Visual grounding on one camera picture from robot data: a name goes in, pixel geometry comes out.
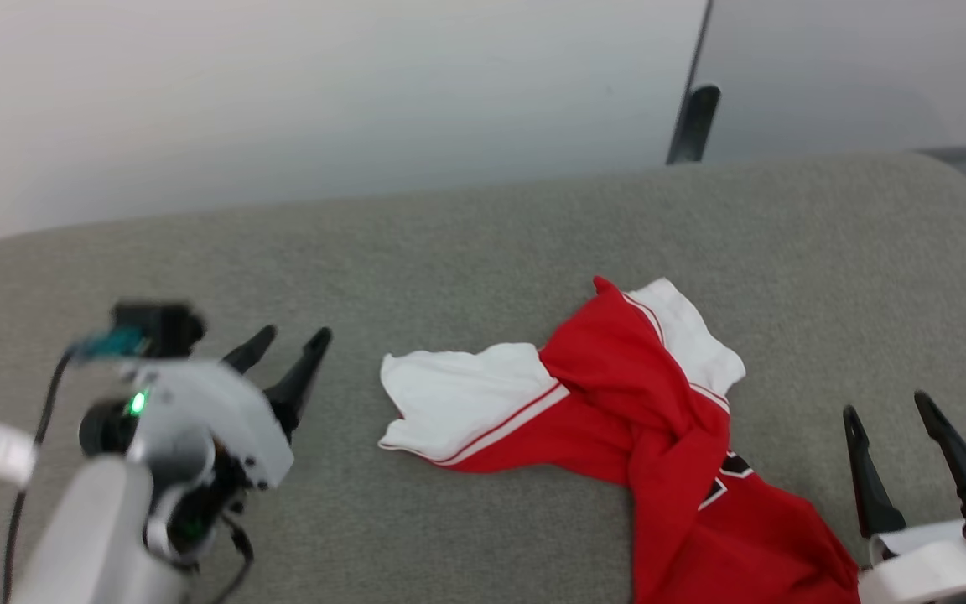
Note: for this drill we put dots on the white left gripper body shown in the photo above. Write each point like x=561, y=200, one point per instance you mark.
x=215, y=428

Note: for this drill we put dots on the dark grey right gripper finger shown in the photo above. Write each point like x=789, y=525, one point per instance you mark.
x=873, y=491
x=957, y=449

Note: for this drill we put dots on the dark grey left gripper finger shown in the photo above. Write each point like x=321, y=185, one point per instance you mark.
x=298, y=382
x=250, y=351

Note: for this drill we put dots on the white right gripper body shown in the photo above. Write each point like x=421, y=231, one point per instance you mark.
x=927, y=570

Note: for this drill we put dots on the red number 23 basketball jersey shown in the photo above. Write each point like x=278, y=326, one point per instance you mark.
x=659, y=436

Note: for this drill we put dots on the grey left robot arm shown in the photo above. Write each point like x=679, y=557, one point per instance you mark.
x=89, y=545

